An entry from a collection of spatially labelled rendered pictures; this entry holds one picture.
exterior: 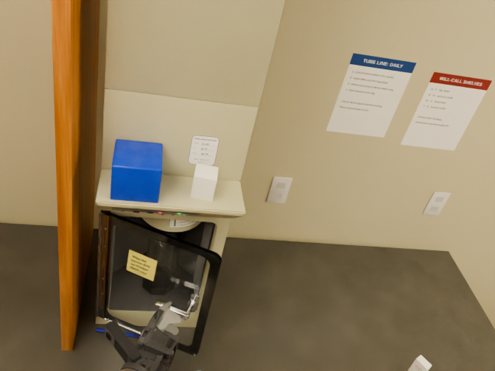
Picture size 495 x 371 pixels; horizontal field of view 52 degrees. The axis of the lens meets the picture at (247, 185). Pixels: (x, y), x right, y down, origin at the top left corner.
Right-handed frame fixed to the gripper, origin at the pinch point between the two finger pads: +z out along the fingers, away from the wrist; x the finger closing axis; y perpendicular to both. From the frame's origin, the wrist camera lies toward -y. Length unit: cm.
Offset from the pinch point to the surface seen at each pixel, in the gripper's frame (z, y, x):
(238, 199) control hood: 11.4, 9.1, 31.0
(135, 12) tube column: 7, -17, 67
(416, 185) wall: 90, 59, 3
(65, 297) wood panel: -5.9, -23.9, -3.0
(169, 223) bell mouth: 14.0, -7.2, 13.8
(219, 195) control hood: 10.6, 4.9, 31.0
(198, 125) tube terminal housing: 13.4, -3.7, 45.0
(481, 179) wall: 100, 82, 9
